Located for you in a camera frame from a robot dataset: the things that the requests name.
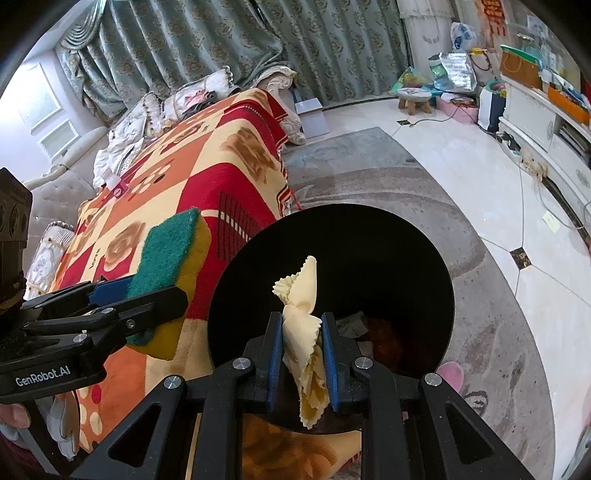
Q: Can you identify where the brown paper bag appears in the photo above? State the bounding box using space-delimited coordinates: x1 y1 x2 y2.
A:
501 46 544 89

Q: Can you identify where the white blue plastic bag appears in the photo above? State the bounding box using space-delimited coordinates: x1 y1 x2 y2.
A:
450 21 476 52

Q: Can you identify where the black round trash bin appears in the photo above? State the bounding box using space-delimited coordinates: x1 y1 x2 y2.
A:
207 203 456 435

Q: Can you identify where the white pink pill bottle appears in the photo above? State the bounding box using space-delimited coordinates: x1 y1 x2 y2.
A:
103 168 128 195

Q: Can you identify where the grey patterned rug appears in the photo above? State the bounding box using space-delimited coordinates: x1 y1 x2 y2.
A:
281 127 558 480

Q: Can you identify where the pink slipper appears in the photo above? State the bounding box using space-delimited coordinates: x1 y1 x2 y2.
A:
436 361 464 396

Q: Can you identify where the white quilted pillow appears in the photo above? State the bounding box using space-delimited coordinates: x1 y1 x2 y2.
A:
92 91 163 186

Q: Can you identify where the white power strip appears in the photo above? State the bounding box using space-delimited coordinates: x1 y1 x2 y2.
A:
519 148 548 179

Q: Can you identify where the yellow zigzag-edged cloth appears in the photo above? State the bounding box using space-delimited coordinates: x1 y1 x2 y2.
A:
271 255 330 430

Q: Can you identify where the white floor appliance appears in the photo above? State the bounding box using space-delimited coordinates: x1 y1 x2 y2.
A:
477 85 507 133

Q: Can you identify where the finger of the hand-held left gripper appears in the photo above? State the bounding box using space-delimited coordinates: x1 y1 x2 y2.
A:
21 275 139 320
23 285 190 354

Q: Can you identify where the person's left hand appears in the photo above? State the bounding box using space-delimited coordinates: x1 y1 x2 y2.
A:
0 392 82 460

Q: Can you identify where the pink basin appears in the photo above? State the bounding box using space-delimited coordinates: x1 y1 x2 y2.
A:
436 95 479 125

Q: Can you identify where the printed red orange blanket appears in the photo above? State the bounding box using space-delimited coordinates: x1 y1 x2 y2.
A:
48 88 363 480

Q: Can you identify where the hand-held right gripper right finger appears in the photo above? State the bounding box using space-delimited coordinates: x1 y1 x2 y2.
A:
320 311 536 480

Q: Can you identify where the colourful shopping bag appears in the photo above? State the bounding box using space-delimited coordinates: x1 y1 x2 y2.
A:
390 67 430 96

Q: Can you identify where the silver foil bag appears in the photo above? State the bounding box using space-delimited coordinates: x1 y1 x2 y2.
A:
431 52 479 93

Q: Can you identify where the orange box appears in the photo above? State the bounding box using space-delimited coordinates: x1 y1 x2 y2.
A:
547 85 591 124

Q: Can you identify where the small wooden stool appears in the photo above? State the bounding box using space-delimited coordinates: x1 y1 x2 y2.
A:
397 88 433 114

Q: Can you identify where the green patterned curtain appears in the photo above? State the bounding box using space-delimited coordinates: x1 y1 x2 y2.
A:
60 0 410 131

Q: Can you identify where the green yellow scouring sponge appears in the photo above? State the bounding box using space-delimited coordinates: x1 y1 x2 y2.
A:
124 208 212 362

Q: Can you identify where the ornate frilled pillow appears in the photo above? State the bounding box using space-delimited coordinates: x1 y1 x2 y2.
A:
161 66 232 121

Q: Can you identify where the white TV cabinet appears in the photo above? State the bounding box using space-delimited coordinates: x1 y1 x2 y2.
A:
499 74 591 219

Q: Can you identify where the beaded edge cushion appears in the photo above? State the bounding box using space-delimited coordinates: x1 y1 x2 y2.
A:
25 222 75 302

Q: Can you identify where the white curtain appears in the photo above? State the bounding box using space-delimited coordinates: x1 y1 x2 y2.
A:
397 0 456 20

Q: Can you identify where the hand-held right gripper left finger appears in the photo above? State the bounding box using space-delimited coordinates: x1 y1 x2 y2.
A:
71 311 284 480

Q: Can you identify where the grey cardboard box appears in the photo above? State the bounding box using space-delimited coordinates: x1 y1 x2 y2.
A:
293 90 329 140

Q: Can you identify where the red wall hanging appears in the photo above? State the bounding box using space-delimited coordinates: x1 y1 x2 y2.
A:
480 0 509 36

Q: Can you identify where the crumpled paper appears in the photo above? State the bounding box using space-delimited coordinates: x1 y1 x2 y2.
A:
336 313 369 341

